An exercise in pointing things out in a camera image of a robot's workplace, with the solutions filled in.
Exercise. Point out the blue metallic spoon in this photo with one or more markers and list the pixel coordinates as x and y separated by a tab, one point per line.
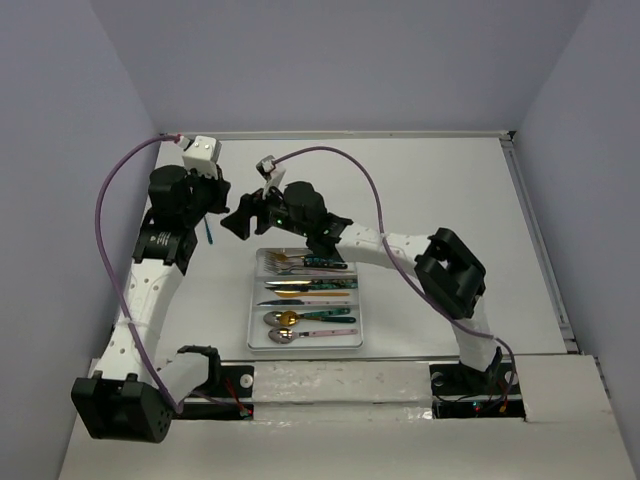
208	231

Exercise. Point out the white three-compartment tray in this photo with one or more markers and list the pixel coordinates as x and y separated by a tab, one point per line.
257	330

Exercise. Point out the knife with pink handle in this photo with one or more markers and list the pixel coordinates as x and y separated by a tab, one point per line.
298	302

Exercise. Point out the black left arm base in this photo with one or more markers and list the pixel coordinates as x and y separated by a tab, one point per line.
226	394

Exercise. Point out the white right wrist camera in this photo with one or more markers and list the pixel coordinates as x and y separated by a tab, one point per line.
271	172

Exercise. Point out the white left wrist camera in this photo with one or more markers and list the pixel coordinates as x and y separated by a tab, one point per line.
201	155

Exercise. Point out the knife with marbled dark handle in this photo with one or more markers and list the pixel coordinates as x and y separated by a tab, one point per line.
314	287

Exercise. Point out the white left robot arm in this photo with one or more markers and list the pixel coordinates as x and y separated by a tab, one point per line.
126	397

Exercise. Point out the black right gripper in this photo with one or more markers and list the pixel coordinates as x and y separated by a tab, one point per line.
253	203

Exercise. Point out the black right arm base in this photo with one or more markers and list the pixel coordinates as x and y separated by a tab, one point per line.
460	392

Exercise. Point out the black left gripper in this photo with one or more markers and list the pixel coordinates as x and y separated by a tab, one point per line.
220	188

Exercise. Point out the orange plastic knife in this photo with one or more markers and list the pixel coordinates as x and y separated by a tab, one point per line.
299	294

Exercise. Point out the spoon with pink handle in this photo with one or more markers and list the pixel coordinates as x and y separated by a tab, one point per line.
285	336

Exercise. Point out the gold fork dark-green handle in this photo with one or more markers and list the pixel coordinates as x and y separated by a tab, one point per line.
279	257

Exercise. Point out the fork with pink handle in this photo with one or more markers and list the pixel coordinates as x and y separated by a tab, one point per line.
318	272

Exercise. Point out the gold spoon dark-green handle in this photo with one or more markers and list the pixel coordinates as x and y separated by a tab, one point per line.
290	318

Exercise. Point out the spoon with teal marbled handle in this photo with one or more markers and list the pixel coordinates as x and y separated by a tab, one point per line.
270	317

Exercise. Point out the knife with teal marbled handle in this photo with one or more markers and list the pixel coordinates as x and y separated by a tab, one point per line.
311	281

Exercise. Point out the all-silver fork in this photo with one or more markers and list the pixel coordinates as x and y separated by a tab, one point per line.
274	268

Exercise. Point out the fork with dark marbled handle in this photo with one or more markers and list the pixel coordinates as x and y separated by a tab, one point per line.
332	263

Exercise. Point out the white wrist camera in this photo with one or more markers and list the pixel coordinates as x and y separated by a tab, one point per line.
271	172
201	155

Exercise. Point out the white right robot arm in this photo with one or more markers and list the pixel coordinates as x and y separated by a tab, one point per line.
440	266

